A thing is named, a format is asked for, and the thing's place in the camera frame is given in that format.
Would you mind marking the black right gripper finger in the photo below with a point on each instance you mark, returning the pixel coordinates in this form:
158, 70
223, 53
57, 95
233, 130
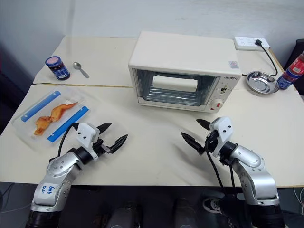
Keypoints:
203, 124
191, 141

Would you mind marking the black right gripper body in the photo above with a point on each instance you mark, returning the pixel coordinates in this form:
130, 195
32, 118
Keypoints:
211, 140

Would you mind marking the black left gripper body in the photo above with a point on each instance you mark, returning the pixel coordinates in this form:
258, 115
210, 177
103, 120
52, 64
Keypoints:
100, 147

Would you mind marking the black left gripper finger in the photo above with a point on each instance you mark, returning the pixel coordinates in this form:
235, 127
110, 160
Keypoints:
104, 127
118, 143

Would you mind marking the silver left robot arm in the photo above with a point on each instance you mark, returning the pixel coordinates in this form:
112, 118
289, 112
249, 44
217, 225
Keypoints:
54, 171

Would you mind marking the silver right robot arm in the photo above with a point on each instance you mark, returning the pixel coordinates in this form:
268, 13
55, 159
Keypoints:
256, 175

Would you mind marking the clear tray with blue handles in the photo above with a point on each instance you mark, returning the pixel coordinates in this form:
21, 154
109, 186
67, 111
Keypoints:
31, 135

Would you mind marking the white toaster oven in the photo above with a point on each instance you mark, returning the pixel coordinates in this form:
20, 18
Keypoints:
180, 50

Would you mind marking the red and white timer knob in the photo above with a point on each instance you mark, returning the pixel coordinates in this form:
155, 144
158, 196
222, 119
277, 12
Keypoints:
217, 105

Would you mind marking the blue container clip strip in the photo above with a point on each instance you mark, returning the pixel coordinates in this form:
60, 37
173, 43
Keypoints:
69, 123

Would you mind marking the long fried chicken wing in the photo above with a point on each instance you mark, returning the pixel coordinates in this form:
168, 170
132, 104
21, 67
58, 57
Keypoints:
60, 111

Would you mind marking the short fried chicken piece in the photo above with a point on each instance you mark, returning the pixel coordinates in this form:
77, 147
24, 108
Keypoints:
42, 123

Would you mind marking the black and white sneaker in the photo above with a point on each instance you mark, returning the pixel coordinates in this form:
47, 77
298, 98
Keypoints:
212, 205

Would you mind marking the metal spoon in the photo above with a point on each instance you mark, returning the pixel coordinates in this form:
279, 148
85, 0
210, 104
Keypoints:
78, 65

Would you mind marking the stainless steel bowl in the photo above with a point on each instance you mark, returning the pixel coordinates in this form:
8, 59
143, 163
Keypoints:
262, 82

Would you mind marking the dark rounded shape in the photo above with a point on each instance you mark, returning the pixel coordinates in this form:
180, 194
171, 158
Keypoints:
185, 213
126, 216

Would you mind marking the blue jam jar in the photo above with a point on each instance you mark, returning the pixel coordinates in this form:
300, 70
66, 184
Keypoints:
58, 69

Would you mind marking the white power strip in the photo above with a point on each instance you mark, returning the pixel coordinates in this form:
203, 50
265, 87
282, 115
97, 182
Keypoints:
244, 42

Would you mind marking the black power plug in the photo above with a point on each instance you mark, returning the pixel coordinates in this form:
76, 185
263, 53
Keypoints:
259, 43

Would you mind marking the red label drink bottle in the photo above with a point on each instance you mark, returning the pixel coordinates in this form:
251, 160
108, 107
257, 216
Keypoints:
291, 73

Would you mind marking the black chair back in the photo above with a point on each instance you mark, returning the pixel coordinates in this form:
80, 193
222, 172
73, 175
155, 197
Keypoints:
298, 52

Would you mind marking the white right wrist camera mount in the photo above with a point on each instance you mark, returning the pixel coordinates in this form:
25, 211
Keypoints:
223, 133

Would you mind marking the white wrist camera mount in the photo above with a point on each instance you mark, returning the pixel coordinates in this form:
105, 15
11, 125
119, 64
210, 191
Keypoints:
223, 133
85, 134

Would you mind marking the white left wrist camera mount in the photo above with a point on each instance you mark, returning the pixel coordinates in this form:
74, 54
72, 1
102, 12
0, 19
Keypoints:
85, 134

